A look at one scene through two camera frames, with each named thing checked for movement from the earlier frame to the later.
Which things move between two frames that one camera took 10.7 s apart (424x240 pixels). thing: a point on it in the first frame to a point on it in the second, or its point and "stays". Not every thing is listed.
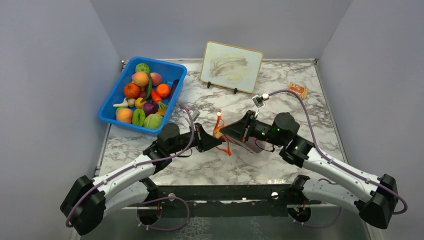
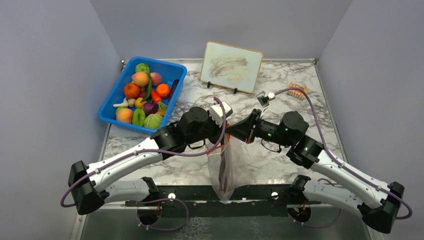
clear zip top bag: (254, 145) to (230, 167)
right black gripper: (239, 129) stays
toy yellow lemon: (137, 103) stays
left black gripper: (204, 141) to (218, 131)
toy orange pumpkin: (131, 90) stays
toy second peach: (156, 78) stays
